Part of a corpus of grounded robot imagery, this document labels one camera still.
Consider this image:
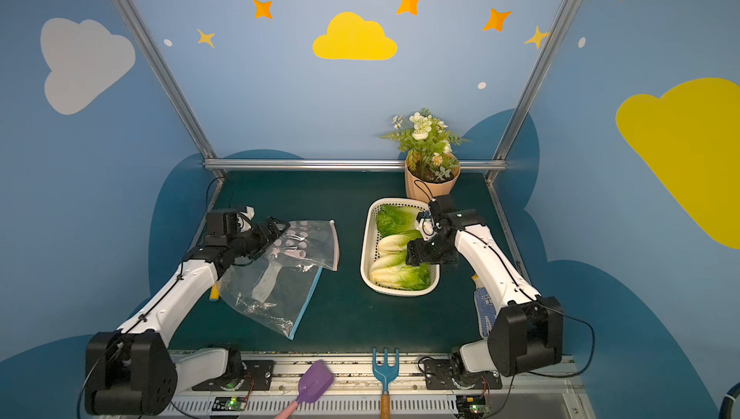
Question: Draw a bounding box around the green chinese cabbage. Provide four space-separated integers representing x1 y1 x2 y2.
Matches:
377 229 422 257
375 204 425 238
368 252 433 291

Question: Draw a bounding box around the clear zip-top bag blue seal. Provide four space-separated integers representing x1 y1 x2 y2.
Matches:
218 257 323 340

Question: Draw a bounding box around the pink-dotted bag of cabbages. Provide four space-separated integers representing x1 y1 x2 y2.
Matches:
266 220 340 272

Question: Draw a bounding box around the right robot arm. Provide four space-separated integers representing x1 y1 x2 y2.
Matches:
406 195 564 377

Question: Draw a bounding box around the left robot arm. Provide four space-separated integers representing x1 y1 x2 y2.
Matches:
75 207 290 416

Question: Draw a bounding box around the yellow toy spatula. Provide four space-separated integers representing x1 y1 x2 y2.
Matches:
209 282 221 301

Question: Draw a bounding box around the white perforated plastic basket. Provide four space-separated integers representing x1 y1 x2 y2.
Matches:
360 197 439 297

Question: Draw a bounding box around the blue patterned glove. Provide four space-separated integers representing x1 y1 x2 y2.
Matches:
472 274 496 339

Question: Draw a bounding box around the potted artificial flower plant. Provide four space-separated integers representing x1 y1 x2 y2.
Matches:
381 109 466 202

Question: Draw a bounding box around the teal toy garden rake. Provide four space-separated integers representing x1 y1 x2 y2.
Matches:
372 348 400 419

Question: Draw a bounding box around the purple toy shovel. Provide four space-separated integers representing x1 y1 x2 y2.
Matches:
276 359 335 419

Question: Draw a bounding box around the right circuit board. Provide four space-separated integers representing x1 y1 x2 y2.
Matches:
455 396 491 419

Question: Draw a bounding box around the circuit board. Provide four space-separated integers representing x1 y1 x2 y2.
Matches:
211 396 249 413
455 396 491 419

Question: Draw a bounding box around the left circuit board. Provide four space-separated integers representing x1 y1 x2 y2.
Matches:
211 396 249 413

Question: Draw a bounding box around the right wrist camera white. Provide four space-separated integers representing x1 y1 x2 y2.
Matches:
417 212 435 240

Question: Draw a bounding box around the aluminium back frame rail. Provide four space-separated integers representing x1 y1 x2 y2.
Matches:
203 158 508 173

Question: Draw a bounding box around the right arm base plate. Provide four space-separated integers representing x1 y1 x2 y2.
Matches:
417 357 503 391

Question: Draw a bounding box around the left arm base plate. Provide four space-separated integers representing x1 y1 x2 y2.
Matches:
192 359 275 392

